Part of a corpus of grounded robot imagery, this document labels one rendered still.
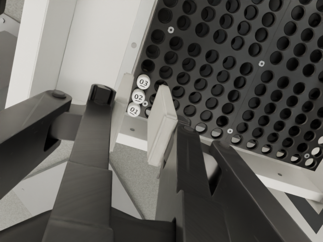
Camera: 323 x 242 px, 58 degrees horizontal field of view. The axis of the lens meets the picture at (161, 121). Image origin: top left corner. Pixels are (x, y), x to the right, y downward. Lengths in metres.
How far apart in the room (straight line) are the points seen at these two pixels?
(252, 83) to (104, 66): 0.16
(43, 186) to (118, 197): 0.34
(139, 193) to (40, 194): 0.45
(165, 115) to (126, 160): 1.19
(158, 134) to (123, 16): 0.21
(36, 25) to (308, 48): 0.24
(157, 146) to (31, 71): 0.15
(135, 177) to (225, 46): 1.14
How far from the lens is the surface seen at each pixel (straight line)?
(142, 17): 0.33
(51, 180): 1.41
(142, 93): 0.27
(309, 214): 0.39
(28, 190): 1.47
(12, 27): 1.26
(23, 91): 0.28
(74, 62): 0.35
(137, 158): 1.33
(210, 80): 0.29
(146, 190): 1.42
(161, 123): 0.15
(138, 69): 0.28
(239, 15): 0.29
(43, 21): 0.26
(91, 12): 0.34
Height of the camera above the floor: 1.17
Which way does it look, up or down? 69 degrees down
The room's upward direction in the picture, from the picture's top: 172 degrees clockwise
